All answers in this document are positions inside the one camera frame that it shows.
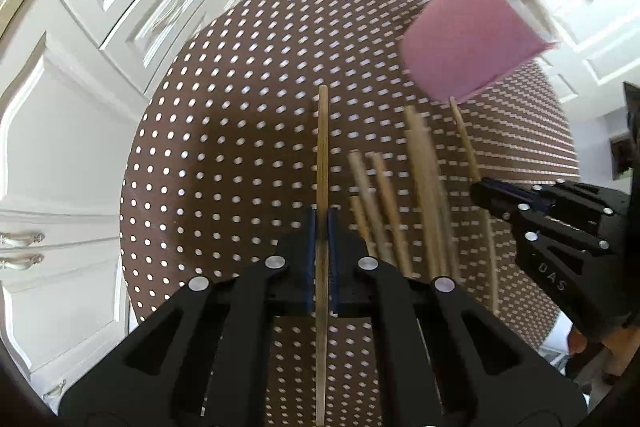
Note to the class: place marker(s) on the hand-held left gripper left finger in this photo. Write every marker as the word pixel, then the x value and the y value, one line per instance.
pixel 311 252

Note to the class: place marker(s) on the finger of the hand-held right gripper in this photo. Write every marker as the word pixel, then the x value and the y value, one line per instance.
pixel 580 202
pixel 550 274

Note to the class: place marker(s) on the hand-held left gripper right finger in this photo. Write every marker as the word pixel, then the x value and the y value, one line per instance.
pixel 333 252

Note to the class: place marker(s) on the single wooden chopstick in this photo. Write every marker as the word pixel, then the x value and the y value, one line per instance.
pixel 322 147

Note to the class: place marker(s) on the bunch of wooden chopsticks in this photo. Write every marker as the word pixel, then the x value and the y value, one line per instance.
pixel 421 167

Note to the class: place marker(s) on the pink cup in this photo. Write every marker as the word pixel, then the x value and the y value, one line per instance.
pixel 465 32

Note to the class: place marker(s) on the person's right hand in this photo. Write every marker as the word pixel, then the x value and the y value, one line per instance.
pixel 577 343

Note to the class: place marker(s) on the white door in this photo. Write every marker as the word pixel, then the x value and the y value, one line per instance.
pixel 595 42

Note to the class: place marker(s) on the brown dotted tablecloth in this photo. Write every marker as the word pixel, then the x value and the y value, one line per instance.
pixel 225 132

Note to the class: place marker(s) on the white kitchen cabinet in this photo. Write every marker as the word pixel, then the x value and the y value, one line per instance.
pixel 75 132

